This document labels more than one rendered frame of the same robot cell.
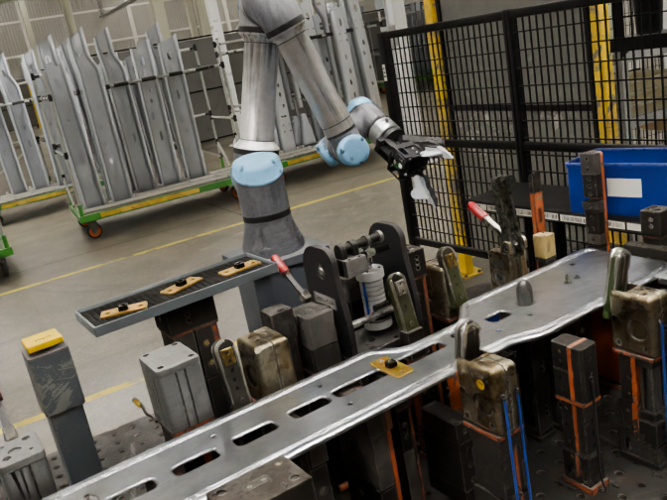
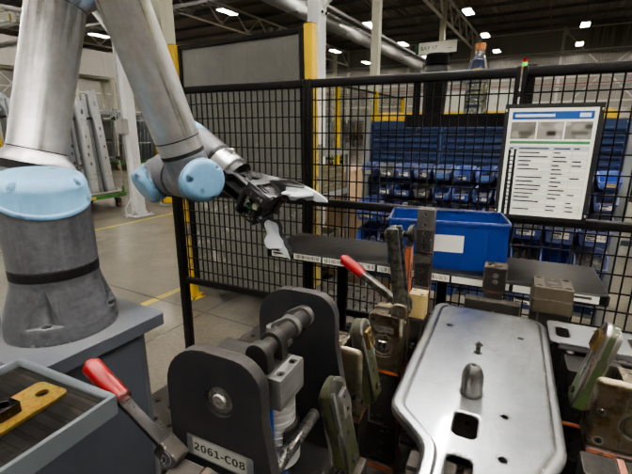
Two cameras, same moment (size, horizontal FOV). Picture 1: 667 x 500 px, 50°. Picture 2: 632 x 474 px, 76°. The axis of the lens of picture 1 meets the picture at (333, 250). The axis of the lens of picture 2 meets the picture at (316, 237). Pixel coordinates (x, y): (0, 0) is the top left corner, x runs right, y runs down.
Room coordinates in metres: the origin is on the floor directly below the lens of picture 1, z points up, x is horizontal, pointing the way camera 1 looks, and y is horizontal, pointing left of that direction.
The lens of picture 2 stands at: (1.02, 0.14, 1.38)
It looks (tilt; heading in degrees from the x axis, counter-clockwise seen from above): 15 degrees down; 326
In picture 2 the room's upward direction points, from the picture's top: straight up
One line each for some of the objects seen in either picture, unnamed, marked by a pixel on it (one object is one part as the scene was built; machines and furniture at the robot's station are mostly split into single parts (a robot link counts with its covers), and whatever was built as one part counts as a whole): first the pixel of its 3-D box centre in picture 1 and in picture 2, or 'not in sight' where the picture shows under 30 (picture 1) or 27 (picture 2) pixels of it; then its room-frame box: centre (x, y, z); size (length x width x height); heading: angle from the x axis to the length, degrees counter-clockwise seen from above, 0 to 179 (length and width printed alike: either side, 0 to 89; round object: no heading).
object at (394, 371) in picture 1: (390, 364); not in sight; (1.15, -0.06, 1.01); 0.08 x 0.04 x 0.01; 30
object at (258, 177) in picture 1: (259, 183); (45, 215); (1.71, 0.14, 1.27); 0.13 x 0.12 x 0.14; 9
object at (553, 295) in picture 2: not in sight; (541, 355); (1.42, -0.77, 0.88); 0.08 x 0.08 x 0.36; 30
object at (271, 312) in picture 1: (295, 400); not in sight; (1.29, 0.13, 0.90); 0.05 x 0.05 x 0.40; 30
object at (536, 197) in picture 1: (544, 276); (403, 335); (1.57, -0.47, 0.95); 0.03 x 0.01 x 0.50; 120
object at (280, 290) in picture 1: (290, 323); (84, 432); (1.70, 0.14, 0.90); 0.21 x 0.21 x 0.40; 26
